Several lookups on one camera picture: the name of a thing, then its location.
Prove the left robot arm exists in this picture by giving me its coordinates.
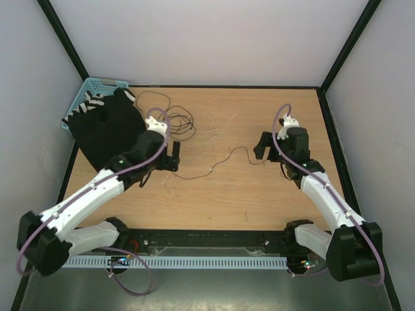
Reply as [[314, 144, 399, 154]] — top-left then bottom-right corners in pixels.
[[16, 130, 180, 276]]

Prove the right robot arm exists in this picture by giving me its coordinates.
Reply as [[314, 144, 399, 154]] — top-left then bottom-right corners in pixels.
[[254, 126, 385, 285]]

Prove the light blue plastic basket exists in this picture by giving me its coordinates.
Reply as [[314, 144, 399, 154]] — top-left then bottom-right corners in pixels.
[[62, 76, 130, 133]]

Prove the black white striped cloth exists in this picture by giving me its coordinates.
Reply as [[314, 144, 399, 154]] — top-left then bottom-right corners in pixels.
[[62, 88, 136, 125]]

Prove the left circuit board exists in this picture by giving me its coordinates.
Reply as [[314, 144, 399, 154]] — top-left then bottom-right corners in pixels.
[[107, 256, 131, 266]]

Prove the circuit board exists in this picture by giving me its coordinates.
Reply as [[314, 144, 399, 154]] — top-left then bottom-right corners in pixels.
[[107, 256, 131, 266], [301, 260, 319, 270]]

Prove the right circuit board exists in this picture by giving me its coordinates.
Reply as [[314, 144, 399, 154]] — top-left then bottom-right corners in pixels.
[[301, 260, 319, 270]]

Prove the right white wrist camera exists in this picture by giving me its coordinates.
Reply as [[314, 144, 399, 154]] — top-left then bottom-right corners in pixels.
[[277, 114, 300, 140]]

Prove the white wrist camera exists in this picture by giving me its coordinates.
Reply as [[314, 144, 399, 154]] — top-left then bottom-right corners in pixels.
[[277, 114, 300, 140], [145, 116, 169, 137]]

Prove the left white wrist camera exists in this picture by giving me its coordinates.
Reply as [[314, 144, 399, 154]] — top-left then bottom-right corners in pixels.
[[145, 116, 169, 137]]

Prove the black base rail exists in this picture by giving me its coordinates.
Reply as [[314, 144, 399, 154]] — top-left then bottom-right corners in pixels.
[[113, 229, 312, 256]]

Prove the light blue slotted cable duct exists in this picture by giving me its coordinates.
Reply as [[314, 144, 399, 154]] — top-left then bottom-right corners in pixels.
[[64, 255, 287, 270]]

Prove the left black frame post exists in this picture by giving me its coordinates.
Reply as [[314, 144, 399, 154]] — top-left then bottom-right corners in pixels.
[[37, 0, 89, 80]]

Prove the black frame post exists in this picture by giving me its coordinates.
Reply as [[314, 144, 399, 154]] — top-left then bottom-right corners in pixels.
[[320, 0, 382, 94], [37, 0, 89, 80]]

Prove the right black frame post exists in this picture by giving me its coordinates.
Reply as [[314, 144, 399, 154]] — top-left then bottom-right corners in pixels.
[[320, 0, 382, 94]]

